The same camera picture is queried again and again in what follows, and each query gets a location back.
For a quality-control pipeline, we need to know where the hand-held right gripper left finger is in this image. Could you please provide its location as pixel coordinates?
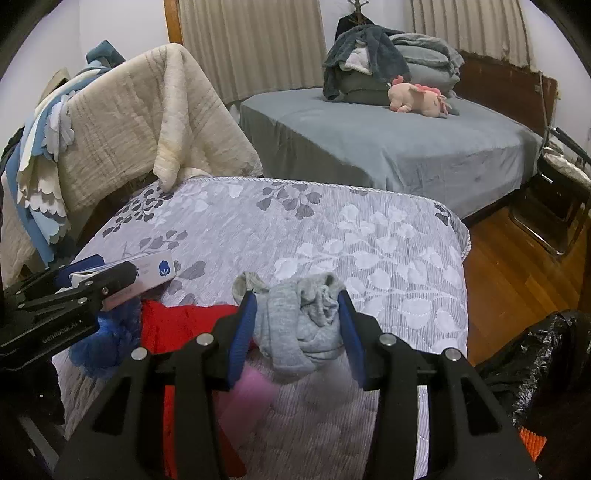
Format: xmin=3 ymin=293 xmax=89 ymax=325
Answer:
xmin=54 ymin=290 xmax=259 ymax=480

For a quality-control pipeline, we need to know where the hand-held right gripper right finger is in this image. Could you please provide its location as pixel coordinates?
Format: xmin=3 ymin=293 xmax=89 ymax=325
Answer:
xmin=337 ymin=290 xmax=541 ymax=480

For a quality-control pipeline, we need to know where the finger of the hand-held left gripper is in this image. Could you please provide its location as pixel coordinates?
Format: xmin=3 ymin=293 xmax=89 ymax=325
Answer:
xmin=14 ymin=261 xmax=139 ymax=320
xmin=4 ymin=254 xmax=105 ymax=302

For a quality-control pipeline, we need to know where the white carton box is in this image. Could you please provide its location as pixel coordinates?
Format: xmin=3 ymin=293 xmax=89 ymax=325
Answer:
xmin=69 ymin=251 xmax=177 ymax=311

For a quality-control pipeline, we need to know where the pink cloth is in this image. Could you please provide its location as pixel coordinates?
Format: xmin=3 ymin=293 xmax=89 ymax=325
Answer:
xmin=217 ymin=360 xmax=280 ymax=439

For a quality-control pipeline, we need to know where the grey sock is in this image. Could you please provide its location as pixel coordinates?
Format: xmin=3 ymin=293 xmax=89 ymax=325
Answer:
xmin=233 ymin=272 xmax=347 ymax=385

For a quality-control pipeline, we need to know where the red cloth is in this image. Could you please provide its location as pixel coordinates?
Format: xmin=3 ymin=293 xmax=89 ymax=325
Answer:
xmin=139 ymin=300 xmax=252 ymax=480

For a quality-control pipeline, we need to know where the black bagged trash bin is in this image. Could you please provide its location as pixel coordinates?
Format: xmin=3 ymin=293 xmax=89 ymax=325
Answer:
xmin=475 ymin=310 xmax=591 ymax=480

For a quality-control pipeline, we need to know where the orange foam net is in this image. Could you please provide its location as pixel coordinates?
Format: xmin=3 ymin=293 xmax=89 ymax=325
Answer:
xmin=517 ymin=427 xmax=548 ymax=462

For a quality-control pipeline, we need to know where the blue white scalloped blanket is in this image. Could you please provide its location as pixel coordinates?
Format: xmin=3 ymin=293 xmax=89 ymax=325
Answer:
xmin=0 ymin=39 xmax=127 ymax=268

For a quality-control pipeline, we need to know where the grey floral quilt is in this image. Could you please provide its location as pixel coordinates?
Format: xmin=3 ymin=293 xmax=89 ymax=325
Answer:
xmin=51 ymin=178 xmax=472 ymax=480

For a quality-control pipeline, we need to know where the beige quilted blanket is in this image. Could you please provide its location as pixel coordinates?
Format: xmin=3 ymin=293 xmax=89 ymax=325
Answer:
xmin=0 ymin=44 xmax=264 ymax=287

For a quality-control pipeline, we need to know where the tan cloth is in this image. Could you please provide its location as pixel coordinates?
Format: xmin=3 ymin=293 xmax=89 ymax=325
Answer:
xmin=46 ymin=69 xmax=75 ymax=97

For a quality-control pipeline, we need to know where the bed with grey sheet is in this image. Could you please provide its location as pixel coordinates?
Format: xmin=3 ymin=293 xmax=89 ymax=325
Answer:
xmin=239 ymin=87 xmax=546 ymax=220

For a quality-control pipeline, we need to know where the pink plush toy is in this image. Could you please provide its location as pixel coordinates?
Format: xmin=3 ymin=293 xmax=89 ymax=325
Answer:
xmin=387 ymin=76 xmax=453 ymax=118

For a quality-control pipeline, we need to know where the dark grey-green pillow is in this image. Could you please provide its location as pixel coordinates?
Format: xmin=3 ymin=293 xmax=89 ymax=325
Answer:
xmin=339 ymin=71 xmax=393 ymax=106

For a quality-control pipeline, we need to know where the wide beige curtain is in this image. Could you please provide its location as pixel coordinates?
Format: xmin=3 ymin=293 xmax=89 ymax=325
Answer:
xmin=178 ymin=0 xmax=322 ymax=104

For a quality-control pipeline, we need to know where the grey pillow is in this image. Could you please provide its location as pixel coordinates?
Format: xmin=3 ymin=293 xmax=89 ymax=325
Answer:
xmin=406 ymin=62 xmax=462 ymax=100

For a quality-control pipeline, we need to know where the pale chair cushion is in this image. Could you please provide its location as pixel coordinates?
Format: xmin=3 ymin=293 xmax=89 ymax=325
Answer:
xmin=540 ymin=145 xmax=591 ymax=188

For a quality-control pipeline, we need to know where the white fleece cloth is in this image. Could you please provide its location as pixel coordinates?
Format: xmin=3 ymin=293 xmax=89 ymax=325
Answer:
xmin=339 ymin=48 xmax=372 ymax=75

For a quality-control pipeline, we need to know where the wooden headboard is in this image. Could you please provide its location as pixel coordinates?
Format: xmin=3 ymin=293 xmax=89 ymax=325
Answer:
xmin=457 ymin=50 xmax=559 ymax=139

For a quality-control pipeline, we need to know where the black metal chair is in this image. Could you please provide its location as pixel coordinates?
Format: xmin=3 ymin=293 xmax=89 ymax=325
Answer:
xmin=508 ymin=126 xmax=591 ymax=257

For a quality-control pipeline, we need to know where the grey folded duvet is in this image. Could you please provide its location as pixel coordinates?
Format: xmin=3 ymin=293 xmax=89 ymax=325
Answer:
xmin=390 ymin=31 xmax=465 ymax=75

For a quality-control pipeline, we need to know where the dark grey fleece blanket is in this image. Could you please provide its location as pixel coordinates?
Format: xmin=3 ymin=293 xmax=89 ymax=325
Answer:
xmin=322 ymin=24 xmax=407 ymax=101

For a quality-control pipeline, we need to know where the wooden coat rack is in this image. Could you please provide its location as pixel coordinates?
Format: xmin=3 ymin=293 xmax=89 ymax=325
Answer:
xmin=346 ymin=0 xmax=370 ymax=26

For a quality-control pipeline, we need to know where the narrow beige curtain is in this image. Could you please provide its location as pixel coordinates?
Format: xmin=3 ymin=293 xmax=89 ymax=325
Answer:
xmin=411 ymin=0 xmax=529 ymax=70

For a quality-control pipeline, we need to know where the wooden window frame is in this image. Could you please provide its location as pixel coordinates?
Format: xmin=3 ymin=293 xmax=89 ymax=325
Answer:
xmin=163 ymin=0 xmax=185 ymax=47

